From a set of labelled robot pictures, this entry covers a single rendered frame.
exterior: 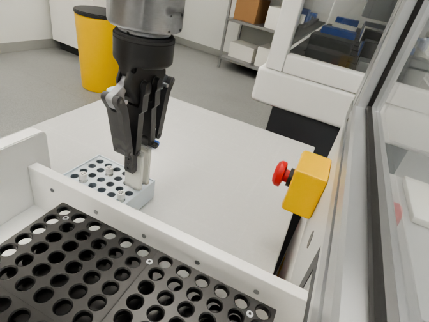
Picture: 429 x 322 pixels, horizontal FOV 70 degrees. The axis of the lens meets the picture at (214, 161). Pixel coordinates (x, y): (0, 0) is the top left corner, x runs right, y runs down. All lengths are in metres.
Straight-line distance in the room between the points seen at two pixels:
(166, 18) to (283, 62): 0.58
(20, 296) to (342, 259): 0.22
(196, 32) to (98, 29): 2.48
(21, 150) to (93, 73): 2.53
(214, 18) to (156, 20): 4.49
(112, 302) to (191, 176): 0.40
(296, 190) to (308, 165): 0.04
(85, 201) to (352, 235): 0.27
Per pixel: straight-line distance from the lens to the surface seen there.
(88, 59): 2.88
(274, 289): 0.30
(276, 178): 0.46
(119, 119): 0.40
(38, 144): 0.40
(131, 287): 0.27
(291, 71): 0.91
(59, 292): 0.27
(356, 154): 0.33
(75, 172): 0.55
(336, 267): 0.20
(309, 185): 0.43
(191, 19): 5.05
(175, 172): 0.62
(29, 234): 0.31
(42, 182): 0.40
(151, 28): 0.37
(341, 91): 0.91
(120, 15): 0.37
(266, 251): 0.51
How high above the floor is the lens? 1.12
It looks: 32 degrees down
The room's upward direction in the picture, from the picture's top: 12 degrees clockwise
